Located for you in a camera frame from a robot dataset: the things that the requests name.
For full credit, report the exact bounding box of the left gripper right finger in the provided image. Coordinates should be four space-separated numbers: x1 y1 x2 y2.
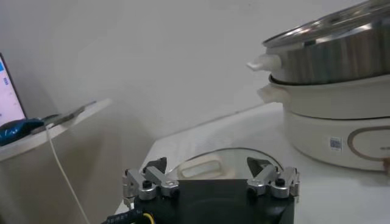
246 156 301 200

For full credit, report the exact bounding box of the perforated steel steamer basket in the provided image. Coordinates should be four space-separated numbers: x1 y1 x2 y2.
246 0 390 86

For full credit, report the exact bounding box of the blue computer mouse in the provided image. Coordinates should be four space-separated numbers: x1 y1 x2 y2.
0 118 45 147

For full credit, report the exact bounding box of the round glass pot lid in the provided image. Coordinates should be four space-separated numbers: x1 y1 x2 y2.
164 147 284 180

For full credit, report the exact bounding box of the white side table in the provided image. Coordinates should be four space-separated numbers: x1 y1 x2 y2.
0 97 153 224

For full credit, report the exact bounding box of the cream electric cooking pot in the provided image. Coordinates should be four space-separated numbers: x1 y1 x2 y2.
257 74 390 173

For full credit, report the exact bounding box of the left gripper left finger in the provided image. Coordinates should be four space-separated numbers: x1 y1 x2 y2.
122 156 180 201

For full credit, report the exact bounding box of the black smartphone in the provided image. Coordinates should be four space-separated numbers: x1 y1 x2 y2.
30 105 87 135

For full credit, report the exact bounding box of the white charging cable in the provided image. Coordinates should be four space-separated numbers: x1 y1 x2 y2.
45 126 92 224

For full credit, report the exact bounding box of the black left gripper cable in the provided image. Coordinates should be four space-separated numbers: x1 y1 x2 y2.
102 211 155 224

